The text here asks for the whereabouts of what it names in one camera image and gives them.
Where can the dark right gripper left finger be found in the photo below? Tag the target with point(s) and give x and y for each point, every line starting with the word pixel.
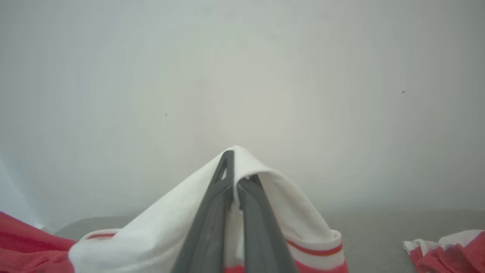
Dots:
pixel 208 235

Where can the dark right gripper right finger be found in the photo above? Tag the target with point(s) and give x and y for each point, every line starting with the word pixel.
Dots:
pixel 261 235

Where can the red shirt with white sleeves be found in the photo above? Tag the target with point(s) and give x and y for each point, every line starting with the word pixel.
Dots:
pixel 159 235

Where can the red shorts with white stripe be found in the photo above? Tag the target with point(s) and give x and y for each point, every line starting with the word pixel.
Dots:
pixel 451 254

